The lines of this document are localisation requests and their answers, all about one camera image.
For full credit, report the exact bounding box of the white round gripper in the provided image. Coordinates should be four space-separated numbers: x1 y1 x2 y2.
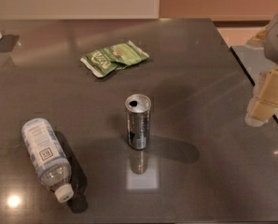
245 12 278 127

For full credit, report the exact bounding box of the silver redbull can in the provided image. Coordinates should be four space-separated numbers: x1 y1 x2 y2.
125 94 151 150

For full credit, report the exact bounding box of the green jalapeno chip bag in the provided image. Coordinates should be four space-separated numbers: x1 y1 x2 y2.
80 40 149 78

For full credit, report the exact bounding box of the grey side table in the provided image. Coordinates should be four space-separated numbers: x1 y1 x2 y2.
230 44 278 137

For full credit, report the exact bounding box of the clear plastic water bottle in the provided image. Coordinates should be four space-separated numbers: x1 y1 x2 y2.
21 118 74 203

